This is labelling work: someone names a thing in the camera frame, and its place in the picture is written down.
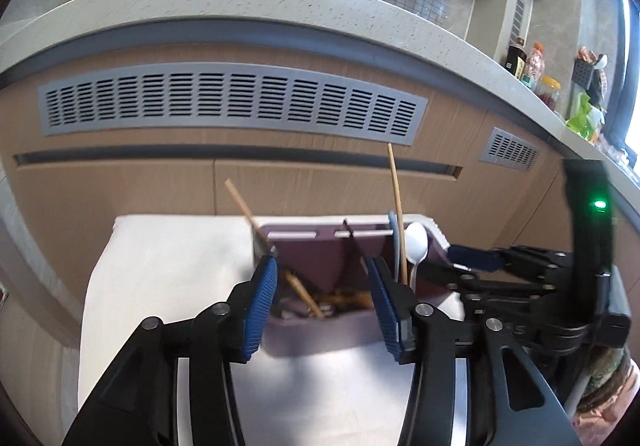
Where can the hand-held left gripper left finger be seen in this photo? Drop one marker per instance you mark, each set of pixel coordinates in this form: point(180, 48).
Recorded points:
point(260, 306)

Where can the speckled kitchen countertop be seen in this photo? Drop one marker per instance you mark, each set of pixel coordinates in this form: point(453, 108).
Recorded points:
point(250, 1)

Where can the grey column with vent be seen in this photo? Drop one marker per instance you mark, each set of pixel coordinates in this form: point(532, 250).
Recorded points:
point(495, 1)

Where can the small grey vent grille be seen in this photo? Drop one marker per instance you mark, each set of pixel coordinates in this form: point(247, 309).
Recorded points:
point(510, 149)

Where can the white plastic spoon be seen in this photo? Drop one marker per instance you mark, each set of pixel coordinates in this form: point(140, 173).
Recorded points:
point(416, 241)

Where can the grey plastic spoon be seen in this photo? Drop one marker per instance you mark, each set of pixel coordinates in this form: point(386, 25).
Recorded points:
point(392, 226)

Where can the person's pink clothed leg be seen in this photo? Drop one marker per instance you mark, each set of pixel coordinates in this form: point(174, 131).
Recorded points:
point(610, 428)

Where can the green plastic bag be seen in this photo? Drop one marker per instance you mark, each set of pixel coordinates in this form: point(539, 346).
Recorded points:
point(582, 119)

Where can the cream fringed tablecloth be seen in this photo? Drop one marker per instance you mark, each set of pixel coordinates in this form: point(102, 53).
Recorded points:
point(165, 276)

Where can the large grey vent grille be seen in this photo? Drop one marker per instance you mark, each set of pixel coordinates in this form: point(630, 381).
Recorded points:
point(225, 101)

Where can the dark sauce bottle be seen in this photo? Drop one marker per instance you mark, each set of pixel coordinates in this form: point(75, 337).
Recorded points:
point(515, 61)

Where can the orange-capped plastic bottle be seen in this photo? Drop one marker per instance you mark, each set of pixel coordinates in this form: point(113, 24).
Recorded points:
point(532, 66)

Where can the yellow-lidded jar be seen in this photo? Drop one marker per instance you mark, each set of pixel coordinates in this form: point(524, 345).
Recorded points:
point(550, 94)

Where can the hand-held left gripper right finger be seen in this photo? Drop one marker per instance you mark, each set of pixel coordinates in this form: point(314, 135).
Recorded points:
point(385, 311)

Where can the wooden chopstick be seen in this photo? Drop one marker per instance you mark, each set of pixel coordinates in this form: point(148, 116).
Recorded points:
point(240, 206)
point(395, 186)

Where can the purple plastic utensil container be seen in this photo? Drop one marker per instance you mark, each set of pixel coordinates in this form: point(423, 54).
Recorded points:
point(320, 336)

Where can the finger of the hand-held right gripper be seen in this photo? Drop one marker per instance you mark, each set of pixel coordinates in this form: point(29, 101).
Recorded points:
point(450, 278)
point(475, 258)

